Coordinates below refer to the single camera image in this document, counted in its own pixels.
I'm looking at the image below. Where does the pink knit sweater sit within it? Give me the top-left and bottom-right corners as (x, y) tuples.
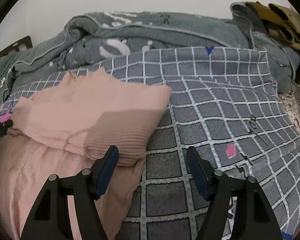
(0, 68), (172, 239)

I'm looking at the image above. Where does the brown clothes pile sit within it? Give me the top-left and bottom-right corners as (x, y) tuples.
(245, 2), (300, 51)

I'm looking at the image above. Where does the dark wooden headboard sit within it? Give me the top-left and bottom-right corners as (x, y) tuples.
(0, 36), (33, 58)

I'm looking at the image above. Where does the grey checked quilt with stars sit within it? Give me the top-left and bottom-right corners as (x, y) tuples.
(0, 45), (300, 240)

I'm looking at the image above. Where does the floral bed sheet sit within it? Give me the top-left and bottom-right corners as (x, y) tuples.
(279, 83), (300, 133)

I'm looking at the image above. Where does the grey-green fleece blanket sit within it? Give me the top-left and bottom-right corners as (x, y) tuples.
(0, 2), (300, 105)

